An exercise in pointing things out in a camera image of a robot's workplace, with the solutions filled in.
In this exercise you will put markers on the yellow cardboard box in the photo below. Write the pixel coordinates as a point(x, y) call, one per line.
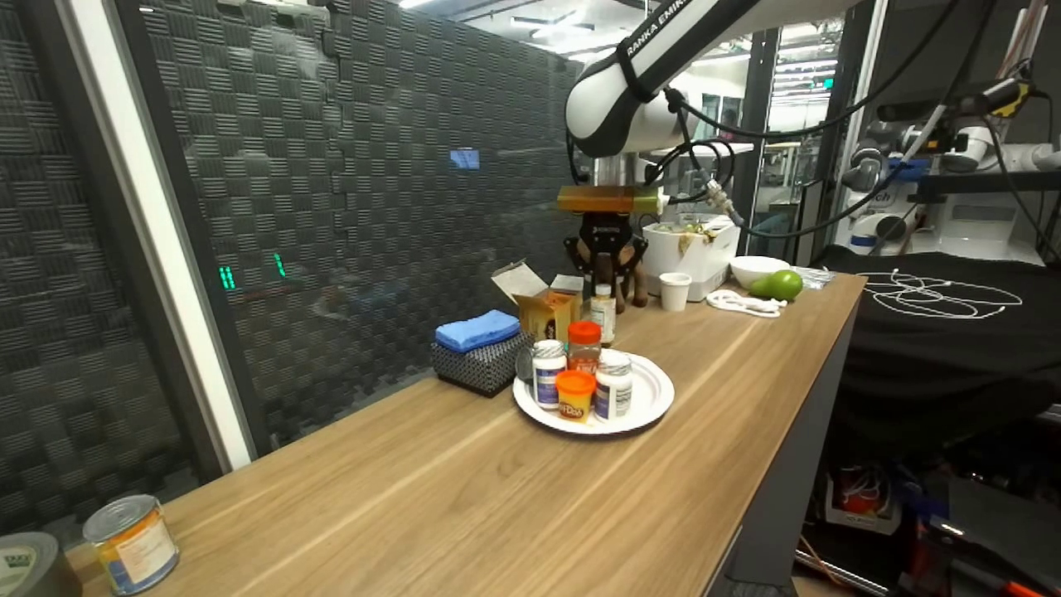
point(543, 309)

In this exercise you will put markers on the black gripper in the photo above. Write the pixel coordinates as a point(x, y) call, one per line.
point(604, 233)

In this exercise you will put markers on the orange lid play-doh tub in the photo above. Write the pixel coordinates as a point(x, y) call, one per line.
point(574, 393)

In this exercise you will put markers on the white paper cup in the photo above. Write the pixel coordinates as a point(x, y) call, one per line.
point(675, 290)

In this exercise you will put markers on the blue cloth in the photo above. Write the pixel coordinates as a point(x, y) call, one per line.
point(476, 332)

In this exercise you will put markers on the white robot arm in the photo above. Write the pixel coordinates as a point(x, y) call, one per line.
point(619, 109)

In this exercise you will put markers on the white bowl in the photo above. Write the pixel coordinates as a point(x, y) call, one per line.
point(750, 268)

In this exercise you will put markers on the white bucket container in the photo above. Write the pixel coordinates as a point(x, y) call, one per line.
point(701, 249)

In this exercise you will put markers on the large white supplement bottle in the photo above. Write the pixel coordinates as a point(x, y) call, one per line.
point(615, 385)

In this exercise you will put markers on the paprika spice jar orange lid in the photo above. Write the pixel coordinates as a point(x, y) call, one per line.
point(586, 342)

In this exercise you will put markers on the tin can with label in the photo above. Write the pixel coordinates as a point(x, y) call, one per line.
point(130, 540)

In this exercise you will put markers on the white paper plate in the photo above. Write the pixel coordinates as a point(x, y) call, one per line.
point(648, 403)

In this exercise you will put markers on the green apple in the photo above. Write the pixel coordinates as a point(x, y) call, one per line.
point(782, 285)

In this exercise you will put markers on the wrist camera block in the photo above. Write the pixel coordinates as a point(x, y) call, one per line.
point(646, 201)

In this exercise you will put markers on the white pill bottle blue label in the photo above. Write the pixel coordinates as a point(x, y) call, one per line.
point(547, 361)

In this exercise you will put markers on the small white supplement bottle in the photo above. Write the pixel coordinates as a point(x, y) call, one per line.
point(604, 314)

